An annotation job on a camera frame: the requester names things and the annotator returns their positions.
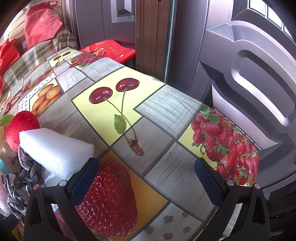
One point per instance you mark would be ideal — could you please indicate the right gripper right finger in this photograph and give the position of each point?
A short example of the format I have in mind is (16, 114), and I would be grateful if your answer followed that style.
(253, 220)

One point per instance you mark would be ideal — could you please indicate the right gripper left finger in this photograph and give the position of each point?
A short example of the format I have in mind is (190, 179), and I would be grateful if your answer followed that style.
(40, 220)

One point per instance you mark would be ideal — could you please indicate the grey knotted scrunchie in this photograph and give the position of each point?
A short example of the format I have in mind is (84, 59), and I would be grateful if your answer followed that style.
(30, 170)

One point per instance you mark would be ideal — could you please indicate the white foam block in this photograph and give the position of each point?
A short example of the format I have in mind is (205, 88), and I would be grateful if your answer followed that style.
(61, 155)

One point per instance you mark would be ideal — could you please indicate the red plush apple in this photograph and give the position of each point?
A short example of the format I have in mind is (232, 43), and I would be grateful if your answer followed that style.
(11, 126)

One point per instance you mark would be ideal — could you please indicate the fruit pattern tablecloth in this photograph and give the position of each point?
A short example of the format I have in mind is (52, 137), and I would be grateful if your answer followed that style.
(147, 127)

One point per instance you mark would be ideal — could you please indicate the grey metal door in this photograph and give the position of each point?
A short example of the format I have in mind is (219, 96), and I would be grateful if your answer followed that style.
(232, 56)

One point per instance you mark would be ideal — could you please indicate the plaid blanket cover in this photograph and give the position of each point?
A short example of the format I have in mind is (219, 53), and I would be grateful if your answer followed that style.
(35, 55)

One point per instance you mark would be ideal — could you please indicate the red bag beside table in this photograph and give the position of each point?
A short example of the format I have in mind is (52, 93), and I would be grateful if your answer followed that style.
(112, 50)

